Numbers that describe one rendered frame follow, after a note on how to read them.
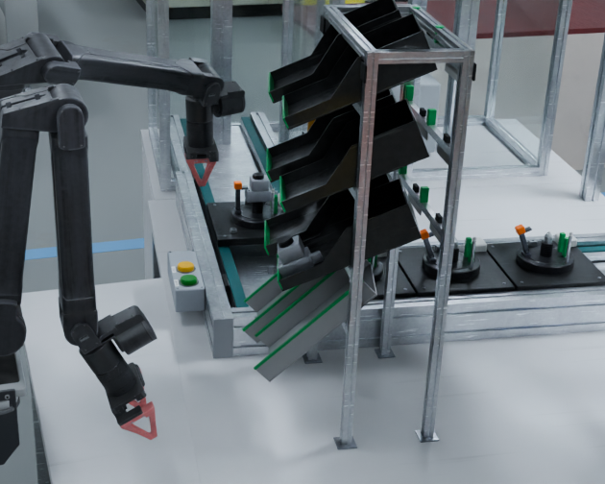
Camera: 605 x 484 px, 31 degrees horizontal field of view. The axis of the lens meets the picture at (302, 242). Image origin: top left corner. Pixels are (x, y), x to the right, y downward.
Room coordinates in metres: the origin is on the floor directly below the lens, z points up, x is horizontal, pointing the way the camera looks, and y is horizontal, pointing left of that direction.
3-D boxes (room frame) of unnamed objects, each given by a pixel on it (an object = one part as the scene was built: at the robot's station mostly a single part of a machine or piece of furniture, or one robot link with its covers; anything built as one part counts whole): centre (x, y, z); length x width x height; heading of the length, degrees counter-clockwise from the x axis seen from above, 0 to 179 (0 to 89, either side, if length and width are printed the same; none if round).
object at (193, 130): (2.22, 0.23, 1.35); 0.10 x 0.07 x 0.07; 12
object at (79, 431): (2.07, 0.22, 0.84); 0.90 x 0.70 x 0.03; 19
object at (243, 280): (2.61, 0.09, 0.91); 0.84 x 0.28 x 0.10; 12
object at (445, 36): (1.99, -0.15, 1.26); 0.36 x 0.21 x 0.80; 12
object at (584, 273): (2.46, -0.61, 1.01); 0.24 x 0.24 x 0.13; 12
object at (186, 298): (2.35, 0.28, 0.93); 0.21 x 0.07 x 0.06; 12
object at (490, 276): (2.40, -0.37, 1.01); 0.24 x 0.24 x 0.13; 12
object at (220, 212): (2.64, 0.12, 0.96); 0.24 x 0.24 x 0.02; 12
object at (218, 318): (2.55, 0.26, 0.91); 0.89 x 0.06 x 0.11; 12
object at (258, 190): (2.65, 0.11, 1.06); 0.08 x 0.04 x 0.07; 103
